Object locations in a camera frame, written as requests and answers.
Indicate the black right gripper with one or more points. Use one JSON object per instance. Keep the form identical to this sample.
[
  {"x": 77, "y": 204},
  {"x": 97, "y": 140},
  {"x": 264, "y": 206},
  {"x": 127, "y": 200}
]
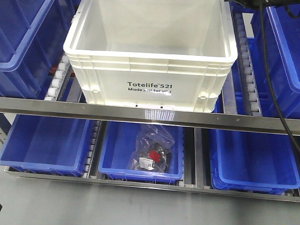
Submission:
[{"x": 266, "y": 3}]

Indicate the white plastic tote crate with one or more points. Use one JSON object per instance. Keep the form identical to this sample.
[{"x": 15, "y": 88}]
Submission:
[{"x": 169, "y": 54}]

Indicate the blue bin upper right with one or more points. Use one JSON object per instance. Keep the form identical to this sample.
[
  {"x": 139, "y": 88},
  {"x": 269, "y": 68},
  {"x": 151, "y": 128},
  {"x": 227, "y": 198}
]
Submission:
[{"x": 275, "y": 39}]

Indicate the blue bin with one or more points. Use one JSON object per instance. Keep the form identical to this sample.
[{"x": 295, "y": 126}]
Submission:
[
  {"x": 32, "y": 34},
  {"x": 275, "y": 39},
  {"x": 118, "y": 146},
  {"x": 256, "y": 162},
  {"x": 49, "y": 145}
]

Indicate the white roller track right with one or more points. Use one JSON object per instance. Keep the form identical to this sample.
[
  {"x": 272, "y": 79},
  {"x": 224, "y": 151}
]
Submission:
[{"x": 247, "y": 75}]

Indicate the white roller track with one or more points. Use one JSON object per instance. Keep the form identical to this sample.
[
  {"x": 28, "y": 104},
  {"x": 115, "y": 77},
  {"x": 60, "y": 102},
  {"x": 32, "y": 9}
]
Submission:
[
  {"x": 60, "y": 74},
  {"x": 247, "y": 75}
]

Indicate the blue bin lower right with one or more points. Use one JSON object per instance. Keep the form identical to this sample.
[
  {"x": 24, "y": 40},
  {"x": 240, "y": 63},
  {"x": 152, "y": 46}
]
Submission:
[{"x": 256, "y": 162}]

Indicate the clear bag of parts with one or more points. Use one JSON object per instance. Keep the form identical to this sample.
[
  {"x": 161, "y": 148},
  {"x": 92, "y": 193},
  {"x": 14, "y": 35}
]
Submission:
[{"x": 153, "y": 149}]

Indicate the blue bin lower middle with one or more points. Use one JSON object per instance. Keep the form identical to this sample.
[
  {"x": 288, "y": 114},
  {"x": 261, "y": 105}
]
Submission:
[{"x": 118, "y": 146}]

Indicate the white roller track left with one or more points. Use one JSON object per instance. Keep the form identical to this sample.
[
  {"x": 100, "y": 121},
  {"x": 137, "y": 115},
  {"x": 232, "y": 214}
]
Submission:
[{"x": 60, "y": 74}]

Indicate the blue bin upper left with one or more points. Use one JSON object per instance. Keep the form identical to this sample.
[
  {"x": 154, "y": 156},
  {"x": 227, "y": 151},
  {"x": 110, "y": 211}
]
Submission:
[{"x": 32, "y": 34}]

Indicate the blue bin lower left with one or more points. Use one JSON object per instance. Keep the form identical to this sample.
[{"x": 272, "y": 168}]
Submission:
[{"x": 49, "y": 145}]

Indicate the steel shelf front rail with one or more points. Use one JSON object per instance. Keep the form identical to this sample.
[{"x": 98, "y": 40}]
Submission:
[{"x": 223, "y": 121}]

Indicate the steel shelf rail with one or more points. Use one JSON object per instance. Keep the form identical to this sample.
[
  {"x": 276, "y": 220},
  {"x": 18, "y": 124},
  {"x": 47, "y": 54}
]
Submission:
[
  {"x": 223, "y": 121},
  {"x": 198, "y": 190}
]

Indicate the steel lower shelf rail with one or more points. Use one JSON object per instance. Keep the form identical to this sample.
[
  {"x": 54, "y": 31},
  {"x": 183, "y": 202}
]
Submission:
[{"x": 198, "y": 190}]

